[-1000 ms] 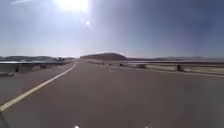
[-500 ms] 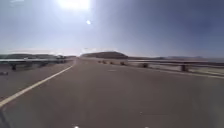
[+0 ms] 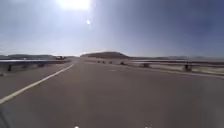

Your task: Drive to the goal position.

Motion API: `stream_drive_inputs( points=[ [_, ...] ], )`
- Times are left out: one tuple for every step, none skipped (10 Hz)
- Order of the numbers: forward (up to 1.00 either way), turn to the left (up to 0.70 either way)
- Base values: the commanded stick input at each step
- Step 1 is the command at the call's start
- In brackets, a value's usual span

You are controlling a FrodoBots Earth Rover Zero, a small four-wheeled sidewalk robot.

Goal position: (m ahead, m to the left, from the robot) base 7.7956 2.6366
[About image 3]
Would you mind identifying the distant low hills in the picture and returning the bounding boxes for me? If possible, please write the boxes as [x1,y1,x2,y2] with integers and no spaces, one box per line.
[0,54,68,61]

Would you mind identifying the dark hill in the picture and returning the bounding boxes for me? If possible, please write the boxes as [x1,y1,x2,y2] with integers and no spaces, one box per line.
[79,51,132,60]

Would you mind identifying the metal guardrail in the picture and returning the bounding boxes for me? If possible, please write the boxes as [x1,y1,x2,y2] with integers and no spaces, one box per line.
[87,58,224,73]
[0,58,72,72]

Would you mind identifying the grey asphalt road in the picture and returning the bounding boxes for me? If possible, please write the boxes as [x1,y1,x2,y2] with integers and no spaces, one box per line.
[0,59,224,128]

